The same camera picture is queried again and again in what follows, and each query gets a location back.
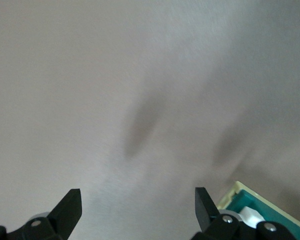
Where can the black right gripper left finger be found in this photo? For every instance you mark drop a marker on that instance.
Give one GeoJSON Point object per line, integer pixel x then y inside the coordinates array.
{"type": "Point", "coordinates": [62, 217]}

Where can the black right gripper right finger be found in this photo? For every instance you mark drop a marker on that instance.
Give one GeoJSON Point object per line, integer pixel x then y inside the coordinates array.
{"type": "Point", "coordinates": [205, 212]}

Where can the green rectangular connector block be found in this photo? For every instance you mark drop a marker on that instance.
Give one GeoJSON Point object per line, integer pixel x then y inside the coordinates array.
{"type": "Point", "coordinates": [255, 201]}

